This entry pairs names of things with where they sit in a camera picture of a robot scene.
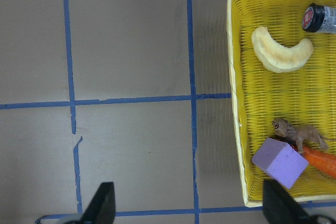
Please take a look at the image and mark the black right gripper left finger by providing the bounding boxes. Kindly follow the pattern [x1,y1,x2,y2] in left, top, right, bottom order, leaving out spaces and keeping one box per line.
[79,182,116,223]

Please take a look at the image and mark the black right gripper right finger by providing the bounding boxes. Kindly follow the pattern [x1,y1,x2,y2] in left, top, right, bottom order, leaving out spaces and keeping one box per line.
[262,179,315,224]

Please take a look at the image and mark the purple foam cube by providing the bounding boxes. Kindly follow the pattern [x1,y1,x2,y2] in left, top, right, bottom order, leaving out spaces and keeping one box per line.
[251,137,309,189]

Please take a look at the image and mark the orange toy carrot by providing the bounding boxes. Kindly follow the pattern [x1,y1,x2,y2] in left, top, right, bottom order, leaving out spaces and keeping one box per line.
[303,145,335,178]

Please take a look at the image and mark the brown toy lion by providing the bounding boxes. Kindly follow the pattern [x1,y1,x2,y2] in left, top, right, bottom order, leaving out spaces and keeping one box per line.
[272,118,335,155]

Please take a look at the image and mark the yellow woven basket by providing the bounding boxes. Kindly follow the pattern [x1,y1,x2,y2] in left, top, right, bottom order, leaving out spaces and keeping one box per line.
[226,0,335,208]

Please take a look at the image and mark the pale banana slice toy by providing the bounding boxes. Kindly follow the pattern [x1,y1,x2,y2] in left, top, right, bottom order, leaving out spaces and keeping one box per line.
[251,26,314,73]

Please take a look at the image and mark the small black-capped bottle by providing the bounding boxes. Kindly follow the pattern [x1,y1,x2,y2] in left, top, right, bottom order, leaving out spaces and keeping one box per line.
[301,3,335,34]

